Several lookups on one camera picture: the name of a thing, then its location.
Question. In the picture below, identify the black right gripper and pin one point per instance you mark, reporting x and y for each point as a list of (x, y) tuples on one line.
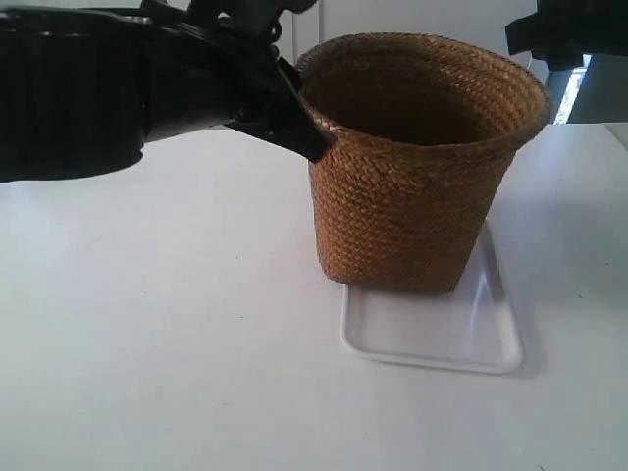
[(562, 33)]

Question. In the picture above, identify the brown woven wicker basket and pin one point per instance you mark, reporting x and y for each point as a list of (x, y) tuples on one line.
[(424, 129)]

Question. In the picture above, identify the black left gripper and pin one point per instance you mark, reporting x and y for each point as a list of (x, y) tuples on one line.
[(216, 63)]

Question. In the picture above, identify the white rectangular plastic tray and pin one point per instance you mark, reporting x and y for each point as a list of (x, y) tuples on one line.
[(470, 329)]

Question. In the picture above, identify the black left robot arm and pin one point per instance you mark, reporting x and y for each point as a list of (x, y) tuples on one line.
[(84, 89)]

